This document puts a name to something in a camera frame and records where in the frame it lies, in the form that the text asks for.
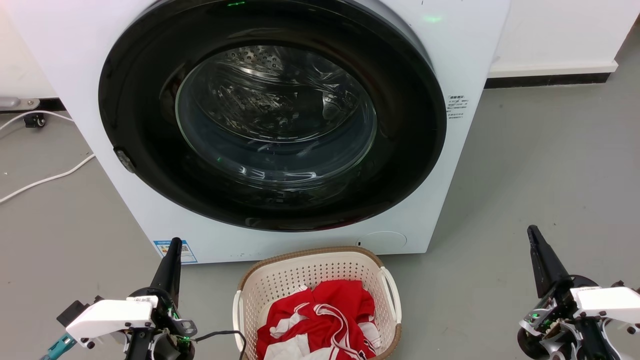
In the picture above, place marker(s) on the small printed text sticker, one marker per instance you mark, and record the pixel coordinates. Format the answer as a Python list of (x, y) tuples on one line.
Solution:
[(457, 106)]

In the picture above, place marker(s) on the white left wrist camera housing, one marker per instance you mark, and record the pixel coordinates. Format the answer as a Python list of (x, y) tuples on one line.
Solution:
[(110, 317)]

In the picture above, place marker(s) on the red and white garment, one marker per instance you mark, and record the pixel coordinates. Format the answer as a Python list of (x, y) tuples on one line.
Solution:
[(330, 310)]

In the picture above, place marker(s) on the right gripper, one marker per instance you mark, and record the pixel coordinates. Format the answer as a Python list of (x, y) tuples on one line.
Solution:
[(550, 325)]

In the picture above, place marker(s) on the black caster wheel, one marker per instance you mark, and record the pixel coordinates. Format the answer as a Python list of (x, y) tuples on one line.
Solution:
[(35, 120)]

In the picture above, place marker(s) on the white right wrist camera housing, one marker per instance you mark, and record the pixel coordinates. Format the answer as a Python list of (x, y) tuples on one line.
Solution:
[(610, 302)]

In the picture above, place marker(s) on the white front-load washing machine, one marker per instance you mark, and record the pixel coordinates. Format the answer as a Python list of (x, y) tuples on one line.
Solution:
[(465, 45)]

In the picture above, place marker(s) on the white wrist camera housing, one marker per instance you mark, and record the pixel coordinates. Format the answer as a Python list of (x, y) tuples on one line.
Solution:
[(110, 317), (610, 302)]

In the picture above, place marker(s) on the blue energy label sticker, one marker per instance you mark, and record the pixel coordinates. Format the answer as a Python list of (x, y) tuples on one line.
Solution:
[(182, 252)]

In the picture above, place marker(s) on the round white filter cover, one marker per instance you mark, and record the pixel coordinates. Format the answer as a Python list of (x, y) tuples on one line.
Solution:
[(384, 241)]

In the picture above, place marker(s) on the black round washer door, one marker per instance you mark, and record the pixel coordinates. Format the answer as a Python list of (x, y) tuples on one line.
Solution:
[(150, 165)]

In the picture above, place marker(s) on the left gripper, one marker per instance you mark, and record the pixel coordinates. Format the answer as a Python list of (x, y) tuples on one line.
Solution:
[(165, 325)]

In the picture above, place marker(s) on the grey metal bracket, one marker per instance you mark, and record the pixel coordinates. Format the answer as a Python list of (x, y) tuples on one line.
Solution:
[(17, 103)]

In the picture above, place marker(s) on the cream plastic laundry basket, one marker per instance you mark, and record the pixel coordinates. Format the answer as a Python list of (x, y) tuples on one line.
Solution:
[(290, 280)]

